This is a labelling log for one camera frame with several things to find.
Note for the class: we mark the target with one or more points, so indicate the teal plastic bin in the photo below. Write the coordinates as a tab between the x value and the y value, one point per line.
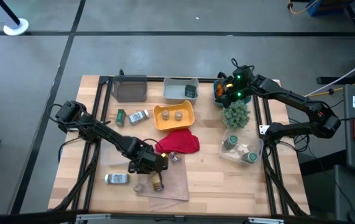
215	100

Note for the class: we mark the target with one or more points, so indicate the smoky dark grey bin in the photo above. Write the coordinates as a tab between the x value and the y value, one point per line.
129	90

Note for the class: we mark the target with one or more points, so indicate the beige cloth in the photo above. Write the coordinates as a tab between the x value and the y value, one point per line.
177	183

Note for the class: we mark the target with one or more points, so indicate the dark spice bottle yellow lid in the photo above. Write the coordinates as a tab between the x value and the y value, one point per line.
156	185

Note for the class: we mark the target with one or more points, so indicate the light grey plastic bin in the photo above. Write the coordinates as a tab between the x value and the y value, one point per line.
175	91

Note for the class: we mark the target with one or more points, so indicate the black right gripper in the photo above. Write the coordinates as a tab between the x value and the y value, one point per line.
241	85

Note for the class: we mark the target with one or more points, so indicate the red cloth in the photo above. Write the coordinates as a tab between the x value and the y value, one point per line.
178	141

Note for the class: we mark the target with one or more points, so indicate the yellow plastic bin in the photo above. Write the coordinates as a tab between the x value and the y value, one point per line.
183	124

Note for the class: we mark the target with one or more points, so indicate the small cork-stoppered glass jar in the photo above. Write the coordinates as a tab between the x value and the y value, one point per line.
165	114
178	115
138	187

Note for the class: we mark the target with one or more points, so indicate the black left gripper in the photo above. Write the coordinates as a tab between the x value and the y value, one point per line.
147	161

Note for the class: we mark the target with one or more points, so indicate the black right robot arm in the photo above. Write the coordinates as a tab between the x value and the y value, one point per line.
289	96

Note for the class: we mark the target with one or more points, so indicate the black square spice tin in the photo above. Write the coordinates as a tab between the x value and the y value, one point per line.
190	91

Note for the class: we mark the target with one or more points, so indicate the blue box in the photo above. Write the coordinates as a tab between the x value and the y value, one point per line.
320	7

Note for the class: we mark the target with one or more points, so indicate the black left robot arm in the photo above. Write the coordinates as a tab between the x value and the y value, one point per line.
102	132

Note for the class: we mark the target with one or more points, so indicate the black pole white round base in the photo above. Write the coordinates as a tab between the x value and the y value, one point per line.
15	27

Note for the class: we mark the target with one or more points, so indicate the green rectangular spice tin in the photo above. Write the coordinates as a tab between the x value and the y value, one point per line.
120	118

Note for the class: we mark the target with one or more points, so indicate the small glass spice jar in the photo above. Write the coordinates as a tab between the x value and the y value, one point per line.
175	157

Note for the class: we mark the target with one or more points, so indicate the artificial green potted plant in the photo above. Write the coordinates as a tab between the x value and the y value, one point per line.
235	115

